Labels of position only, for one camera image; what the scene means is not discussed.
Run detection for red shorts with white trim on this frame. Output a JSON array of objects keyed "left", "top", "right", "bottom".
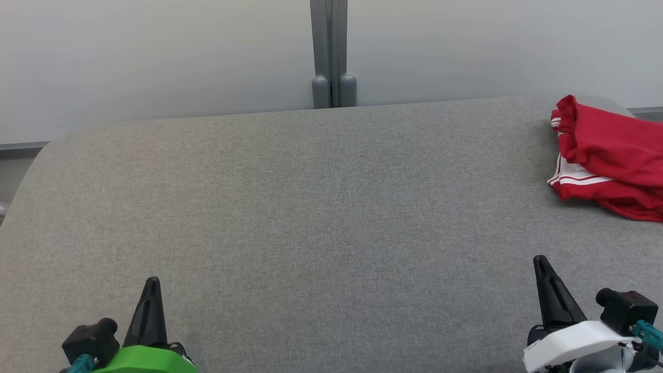
[{"left": 550, "top": 95, "right": 663, "bottom": 190}]

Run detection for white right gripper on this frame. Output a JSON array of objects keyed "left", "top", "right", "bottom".
[{"left": 522, "top": 255, "right": 643, "bottom": 373}]

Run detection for red Bulls 23 jersey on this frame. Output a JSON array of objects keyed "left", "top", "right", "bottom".
[{"left": 547, "top": 153, "right": 663, "bottom": 222}]

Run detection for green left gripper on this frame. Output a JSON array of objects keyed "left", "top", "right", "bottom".
[{"left": 96, "top": 277, "right": 198, "bottom": 373}]

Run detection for grey partition post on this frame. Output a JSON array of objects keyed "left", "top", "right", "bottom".
[{"left": 310, "top": 0, "right": 358, "bottom": 109}]

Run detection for teal cable connector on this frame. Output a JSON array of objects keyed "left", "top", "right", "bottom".
[
  {"left": 632, "top": 320, "right": 663, "bottom": 350},
  {"left": 66, "top": 354, "right": 99, "bottom": 373}
]

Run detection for teal right cable connector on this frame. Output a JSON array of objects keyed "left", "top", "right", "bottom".
[{"left": 632, "top": 320, "right": 663, "bottom": 350}]

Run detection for teal left cable connector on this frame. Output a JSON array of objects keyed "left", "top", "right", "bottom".
[{"left": 66, "top": 354, "right": 99, "bottom": 373}]

